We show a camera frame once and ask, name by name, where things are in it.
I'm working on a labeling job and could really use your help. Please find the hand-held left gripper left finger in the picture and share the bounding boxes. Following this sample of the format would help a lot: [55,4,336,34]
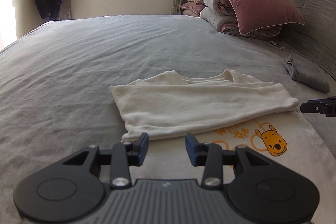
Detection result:
[62,132,150,189]

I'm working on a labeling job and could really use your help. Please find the white printed sweatshirt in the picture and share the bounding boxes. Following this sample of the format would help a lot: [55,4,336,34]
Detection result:
[109,69,336,203]

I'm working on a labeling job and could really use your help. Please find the grey quilted headboard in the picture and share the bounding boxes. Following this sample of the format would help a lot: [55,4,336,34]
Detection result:
[266,0,336,83]

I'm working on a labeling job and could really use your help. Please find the folded grey quilt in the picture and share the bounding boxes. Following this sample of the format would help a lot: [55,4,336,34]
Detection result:
[199,0,282,39]

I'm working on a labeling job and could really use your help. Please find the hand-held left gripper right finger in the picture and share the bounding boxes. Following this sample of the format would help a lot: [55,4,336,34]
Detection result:
[185,133,269,189]

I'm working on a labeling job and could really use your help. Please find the folded grey sweater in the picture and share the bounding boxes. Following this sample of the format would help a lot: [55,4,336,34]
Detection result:
[283,54,331,93]

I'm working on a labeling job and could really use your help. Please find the small beige knotted cord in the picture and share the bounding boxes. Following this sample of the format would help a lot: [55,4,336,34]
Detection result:
[270,40,286,52]

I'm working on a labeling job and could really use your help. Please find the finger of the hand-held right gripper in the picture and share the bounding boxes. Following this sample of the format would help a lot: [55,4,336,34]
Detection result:
[300,95,336,117]

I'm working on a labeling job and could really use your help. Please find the small pink cushion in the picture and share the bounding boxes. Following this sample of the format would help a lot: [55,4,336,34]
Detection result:
[181,0,208,17]

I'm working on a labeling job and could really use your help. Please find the grey bed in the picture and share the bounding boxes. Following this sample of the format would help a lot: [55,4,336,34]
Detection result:
[0,13,336,224]

